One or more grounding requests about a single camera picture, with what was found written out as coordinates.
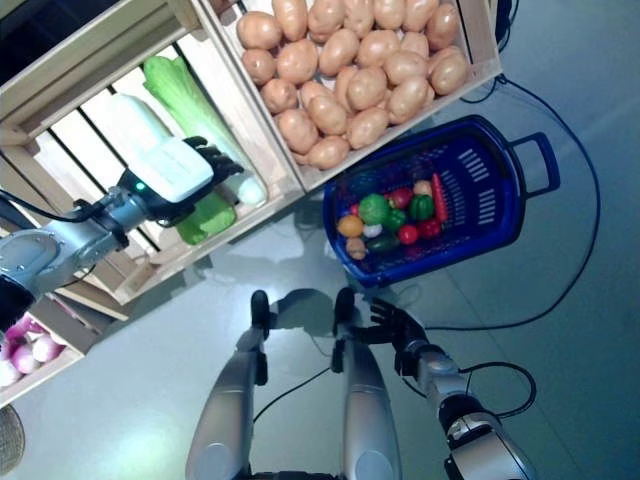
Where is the thin black floor cable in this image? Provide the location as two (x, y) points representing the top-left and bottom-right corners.
(252, 367), (335, 426)

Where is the wooden slatted crate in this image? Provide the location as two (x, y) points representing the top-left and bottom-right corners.
(0, 0), (304, 306)

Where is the green white napa cabbage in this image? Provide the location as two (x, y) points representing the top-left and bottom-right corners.
(143, 54), (268, 207)
(107, 93), (239, 246)

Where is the orange toy fruit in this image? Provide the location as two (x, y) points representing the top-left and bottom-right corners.
(337, 214), (365, 238)

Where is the bright green toy lettuce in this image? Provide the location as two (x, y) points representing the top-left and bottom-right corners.
(358, 193), (392, 225)

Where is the wooden onion crate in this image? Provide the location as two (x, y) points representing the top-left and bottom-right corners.
(0, 294), (87, 407)

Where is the green toy bell pepper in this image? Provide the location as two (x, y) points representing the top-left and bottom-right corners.
(408, 193), (435, 223)

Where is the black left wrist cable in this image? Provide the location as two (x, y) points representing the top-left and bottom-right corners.
(0, 188), (126, 224)

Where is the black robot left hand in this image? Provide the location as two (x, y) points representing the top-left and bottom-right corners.
(121, 135), (246, 229)

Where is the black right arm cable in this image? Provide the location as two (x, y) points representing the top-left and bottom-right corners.
(457, 362), (537, 420)

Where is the red toy apple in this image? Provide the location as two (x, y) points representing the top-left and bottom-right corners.
(387, 187), (414, 210)

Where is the dark green toy cucumber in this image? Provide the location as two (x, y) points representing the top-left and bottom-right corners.
(366, 234), (401, 253)

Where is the black robot foot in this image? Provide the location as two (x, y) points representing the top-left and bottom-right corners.
(248, 289), (274, 331)
(333, 287), (357, 331)

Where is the black robot right foot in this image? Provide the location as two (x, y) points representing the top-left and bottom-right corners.
(333, 287), (357, 331)

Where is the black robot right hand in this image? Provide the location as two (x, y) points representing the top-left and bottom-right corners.
(349, 297), (427, 354)

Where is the wooden potato crate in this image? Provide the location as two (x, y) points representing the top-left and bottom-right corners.
(199, 0), (503, 194)

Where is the blue plastic shopping basket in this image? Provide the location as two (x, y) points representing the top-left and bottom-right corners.
(322, 114), (561, 290)

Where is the woven wicker basket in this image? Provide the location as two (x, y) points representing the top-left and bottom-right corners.
(0, 403), (26, 470)

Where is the black robot left foot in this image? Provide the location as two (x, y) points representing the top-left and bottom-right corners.
(248, 289), (274, 331)

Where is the wooden display stand frame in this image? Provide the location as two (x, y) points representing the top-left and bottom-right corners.
(27, 269), (139, 354)

